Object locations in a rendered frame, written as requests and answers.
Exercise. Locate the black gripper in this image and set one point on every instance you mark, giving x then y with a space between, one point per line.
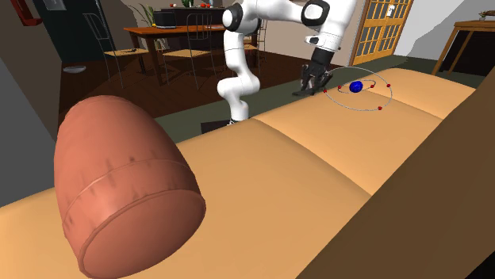
320 61

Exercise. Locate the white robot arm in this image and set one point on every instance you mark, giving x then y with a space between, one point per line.
238 83

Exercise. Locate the yellow glazed double door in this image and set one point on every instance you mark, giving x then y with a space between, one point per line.
381 31

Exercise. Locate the tan sofa with brown back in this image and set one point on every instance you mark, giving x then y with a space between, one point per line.
278 181

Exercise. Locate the dark robot stand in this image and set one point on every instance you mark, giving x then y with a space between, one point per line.
214 126

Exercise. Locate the dark sideboard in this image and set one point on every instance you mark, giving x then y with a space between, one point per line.
201 15

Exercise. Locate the brown wooden dining table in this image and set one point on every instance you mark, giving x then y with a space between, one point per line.
174 31

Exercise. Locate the light wooden side table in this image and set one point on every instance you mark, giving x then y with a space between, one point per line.
473 26

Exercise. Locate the green house plant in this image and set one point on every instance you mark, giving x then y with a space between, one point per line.
146 15

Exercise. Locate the reddish bolster cushion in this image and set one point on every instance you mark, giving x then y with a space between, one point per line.
120 181

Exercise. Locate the white bowl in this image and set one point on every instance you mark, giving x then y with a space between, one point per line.
74 69

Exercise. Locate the dark door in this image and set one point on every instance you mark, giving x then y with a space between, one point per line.
73 31

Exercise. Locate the red wall fixture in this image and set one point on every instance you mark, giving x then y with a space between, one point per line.
27 17

